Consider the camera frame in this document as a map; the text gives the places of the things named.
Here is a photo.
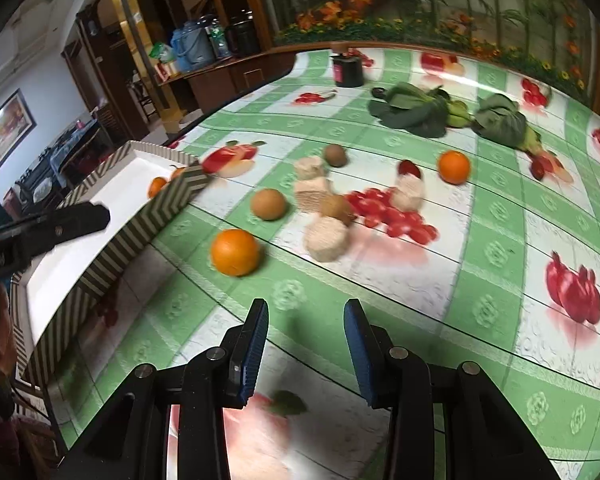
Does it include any beige root chunk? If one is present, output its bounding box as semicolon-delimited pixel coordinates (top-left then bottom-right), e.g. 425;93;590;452
389;174;425;212
303;217;350;262
294;177;332;212
294;155;325;180

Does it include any brown kiwi fruit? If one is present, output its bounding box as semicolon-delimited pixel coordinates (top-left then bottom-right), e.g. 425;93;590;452
323;144;349;168
320;194;355;226

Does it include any tan round fruit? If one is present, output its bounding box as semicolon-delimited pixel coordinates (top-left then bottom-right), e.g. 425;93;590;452
250;188;288;221

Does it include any dark red jujube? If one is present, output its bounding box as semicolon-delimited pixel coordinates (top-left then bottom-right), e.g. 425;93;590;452
529;158;545;181
398;159;422;179

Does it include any orange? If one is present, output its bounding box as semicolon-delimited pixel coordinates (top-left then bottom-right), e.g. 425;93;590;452
437;151;471;185

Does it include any white tray with chevron rim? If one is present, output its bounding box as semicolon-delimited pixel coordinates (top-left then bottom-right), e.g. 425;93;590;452
10;141;208;387

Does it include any left bok choy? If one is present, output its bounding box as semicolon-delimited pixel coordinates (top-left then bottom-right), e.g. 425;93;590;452
367;82;471;139

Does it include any bok choy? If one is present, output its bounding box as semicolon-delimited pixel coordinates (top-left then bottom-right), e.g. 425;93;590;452
367;82;471;139
471;93;543;156

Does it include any wooden sideboard cabinet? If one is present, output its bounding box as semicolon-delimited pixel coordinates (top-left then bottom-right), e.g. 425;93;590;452
154;41;301;116

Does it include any small black object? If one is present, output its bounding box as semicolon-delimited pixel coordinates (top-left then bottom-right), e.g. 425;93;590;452
372;87;387;99

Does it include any right bok choy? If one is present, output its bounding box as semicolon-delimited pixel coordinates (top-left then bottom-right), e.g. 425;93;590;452
471;93;543;156

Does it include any black jar with pink label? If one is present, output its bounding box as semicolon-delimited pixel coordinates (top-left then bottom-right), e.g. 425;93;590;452
330;42;364;88

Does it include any blue bag on shelf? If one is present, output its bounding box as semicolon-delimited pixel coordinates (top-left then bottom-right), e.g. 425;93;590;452
171;21;215;73

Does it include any framed wall painting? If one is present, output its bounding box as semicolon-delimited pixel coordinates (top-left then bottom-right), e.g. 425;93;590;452
0;88;38;196

